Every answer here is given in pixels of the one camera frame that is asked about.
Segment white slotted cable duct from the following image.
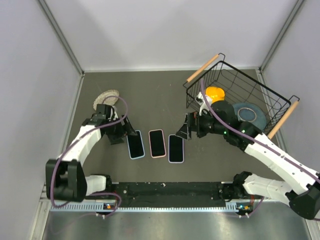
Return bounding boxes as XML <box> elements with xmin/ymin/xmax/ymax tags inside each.
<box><xmin>50</xmin><ymin>202</ymin><xmax>252</xmax><ymax>213</ymax></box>

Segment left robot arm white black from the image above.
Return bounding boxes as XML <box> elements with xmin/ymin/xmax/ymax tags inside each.
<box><xmin>45</xmin><ymin>104</ymin><xmax>137</xmax><ymax>202</ymax></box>

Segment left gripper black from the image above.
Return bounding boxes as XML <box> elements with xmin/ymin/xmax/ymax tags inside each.
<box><xmin>105</xmin><ymin>113</ymin><xmax>137</xmax><ymax>145</ymax></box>

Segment light blue phone case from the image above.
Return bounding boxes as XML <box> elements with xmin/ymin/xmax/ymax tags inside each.
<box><xmin>126</xmin><ymin>129</ymin><xmax>146</xmax><ymax>160</ymax></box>

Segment blue ceramic bowl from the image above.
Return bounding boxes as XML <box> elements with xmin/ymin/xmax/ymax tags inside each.
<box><xmin>232</xmin><ymin>102</ymin><xmax>267</xmax><ymax>131</ymax></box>

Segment speckled beige plate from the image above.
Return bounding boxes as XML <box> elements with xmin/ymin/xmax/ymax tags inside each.
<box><xmin>93</xmin><ymin>89</ymin><xmax>120</xmax><ymax>110</ymax></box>

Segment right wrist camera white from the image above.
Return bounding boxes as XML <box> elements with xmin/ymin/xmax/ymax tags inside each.
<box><xmin>195</xmin><ymin>92</ymin><xmax>213</xmax><ymax>116</ymax></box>

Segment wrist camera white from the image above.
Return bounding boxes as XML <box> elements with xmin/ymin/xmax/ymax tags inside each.
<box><xmin>195</xmin><ymin>92</ymin><xmax>213</xmax><ymax>116</ymax></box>
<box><xmin>111</xmin><ymin>106</ymin><xmax>119</xmax><ymax>120</ymax></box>

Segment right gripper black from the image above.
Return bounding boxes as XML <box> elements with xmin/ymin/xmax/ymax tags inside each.
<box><xmin>175</xmin><ymin>108</ymin><xmax>227</xmax><ymax>141</ymax></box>

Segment pink phone case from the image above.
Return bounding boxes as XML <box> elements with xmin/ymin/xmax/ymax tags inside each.
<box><xmin>148</xmin><ymin>128</ymin><xmax>167</xmax><ymax>159</ymax></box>

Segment orange yellow cupcake toy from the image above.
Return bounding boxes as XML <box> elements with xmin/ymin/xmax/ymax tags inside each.
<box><xmin>205</xmin><ymin>86</ymin><xmax>225</xmax><ymax>103</ymax></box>

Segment lavender phone case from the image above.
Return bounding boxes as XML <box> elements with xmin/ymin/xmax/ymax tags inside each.
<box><xmin>168</xmin><ymin>134</ymin><xmax>185</xmax><ymax>164</ymax></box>

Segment black wire basket wooden handles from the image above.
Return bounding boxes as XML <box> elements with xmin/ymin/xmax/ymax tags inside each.
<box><xmin>183</xmin><ymin>53</ymin><xmax>300</xmax><ymax>139</ymax></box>

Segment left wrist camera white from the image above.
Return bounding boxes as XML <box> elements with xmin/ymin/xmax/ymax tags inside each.
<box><xmin>111</xmin><ymin>106</ymin><xmax>119</xmax><ymax>120</ymax></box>

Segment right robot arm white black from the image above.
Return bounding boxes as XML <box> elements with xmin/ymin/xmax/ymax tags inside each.
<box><xmin>176</xmin><ymin>100</ymin><xmax>320</xmax><ymax>220</ymax></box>

